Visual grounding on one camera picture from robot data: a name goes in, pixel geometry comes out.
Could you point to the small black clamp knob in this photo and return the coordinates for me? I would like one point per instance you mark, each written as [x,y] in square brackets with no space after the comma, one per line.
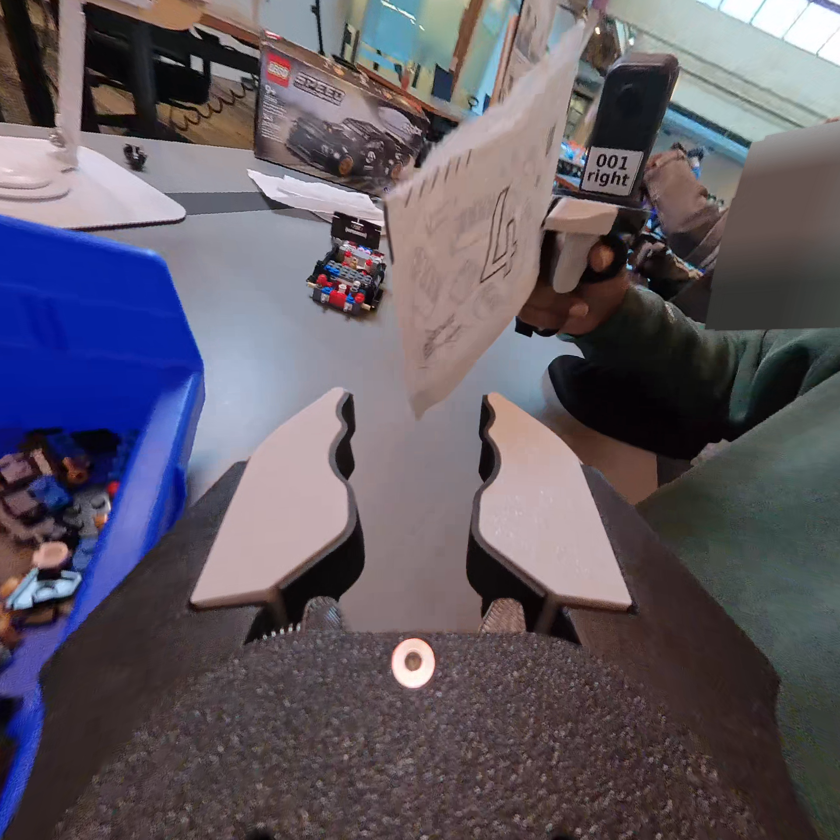
[134,154]

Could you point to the person's right forearm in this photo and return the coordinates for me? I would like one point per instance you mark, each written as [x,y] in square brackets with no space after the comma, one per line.
[669,367]

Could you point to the blue plastic bin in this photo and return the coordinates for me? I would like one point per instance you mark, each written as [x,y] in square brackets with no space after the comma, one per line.
[85,341]

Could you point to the person's right hand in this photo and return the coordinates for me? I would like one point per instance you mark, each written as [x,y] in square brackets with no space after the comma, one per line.
[577,315]

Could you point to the another person's forearm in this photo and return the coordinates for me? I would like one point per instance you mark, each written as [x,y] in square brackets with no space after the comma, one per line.
[682,203]

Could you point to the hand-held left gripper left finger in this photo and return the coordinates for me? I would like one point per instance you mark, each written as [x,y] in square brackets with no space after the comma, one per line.
[282,518]

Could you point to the lego car model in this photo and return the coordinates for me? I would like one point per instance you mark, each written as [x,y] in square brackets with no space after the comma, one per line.
[348,282]

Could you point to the lego set box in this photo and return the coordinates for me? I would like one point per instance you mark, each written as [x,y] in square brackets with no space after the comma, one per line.
[328,111]

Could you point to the black stickered lego panel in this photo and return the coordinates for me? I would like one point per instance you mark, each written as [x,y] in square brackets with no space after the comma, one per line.
[356,229]

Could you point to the loose lego pieces pile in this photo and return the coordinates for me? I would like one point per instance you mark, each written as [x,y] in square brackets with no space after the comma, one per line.
[52,525]

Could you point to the printed white paper bag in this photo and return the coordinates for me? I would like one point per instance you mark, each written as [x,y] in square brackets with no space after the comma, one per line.
[472,229]

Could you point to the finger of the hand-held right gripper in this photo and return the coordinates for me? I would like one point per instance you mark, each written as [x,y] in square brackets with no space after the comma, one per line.
[584,214]

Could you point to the white booklet stand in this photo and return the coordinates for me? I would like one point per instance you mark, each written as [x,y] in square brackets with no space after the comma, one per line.
[85,184]

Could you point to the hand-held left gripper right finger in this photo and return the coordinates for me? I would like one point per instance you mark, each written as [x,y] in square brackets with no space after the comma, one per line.
[551,525]

